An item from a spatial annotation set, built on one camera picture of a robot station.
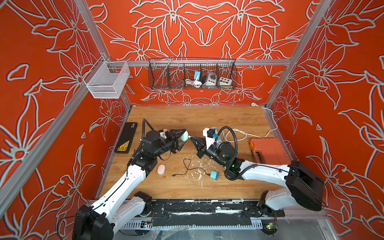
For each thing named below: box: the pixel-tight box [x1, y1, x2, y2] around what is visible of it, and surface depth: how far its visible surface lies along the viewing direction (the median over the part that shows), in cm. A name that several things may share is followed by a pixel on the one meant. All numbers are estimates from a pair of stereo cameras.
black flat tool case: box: [114, 122, 138, 154], surface depth 97 cm
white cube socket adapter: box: [219, 77, 233, 86], surface depth 96 cm
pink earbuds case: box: [157, 164, 166, 176], surface depth 87 cm
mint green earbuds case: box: [180, 130, 189, 142], surface depth 73 cm
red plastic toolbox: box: [249, 137, 292, 165], surface depth 92 cm
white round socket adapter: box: [205, 71, 217, 86], surface depth 93 cm
